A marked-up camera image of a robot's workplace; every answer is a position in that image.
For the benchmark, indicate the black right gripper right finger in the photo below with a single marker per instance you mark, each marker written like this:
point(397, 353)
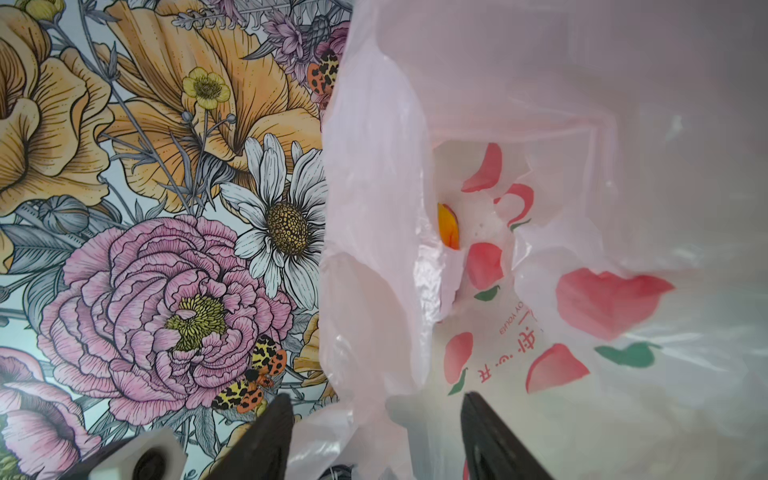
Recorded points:
point(492, 450)

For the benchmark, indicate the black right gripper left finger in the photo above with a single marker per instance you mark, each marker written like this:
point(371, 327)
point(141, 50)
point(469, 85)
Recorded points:
point(262, 452)

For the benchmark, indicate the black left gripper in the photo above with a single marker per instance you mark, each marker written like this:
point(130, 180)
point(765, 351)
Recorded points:
point(152, 455)

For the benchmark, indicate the yellow orange mango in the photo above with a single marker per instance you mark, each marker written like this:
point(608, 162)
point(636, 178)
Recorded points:
point(448, 227)

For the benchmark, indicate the pink plastic bag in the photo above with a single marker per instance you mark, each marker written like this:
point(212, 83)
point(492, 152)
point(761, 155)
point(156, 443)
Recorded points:
point(607, 163)

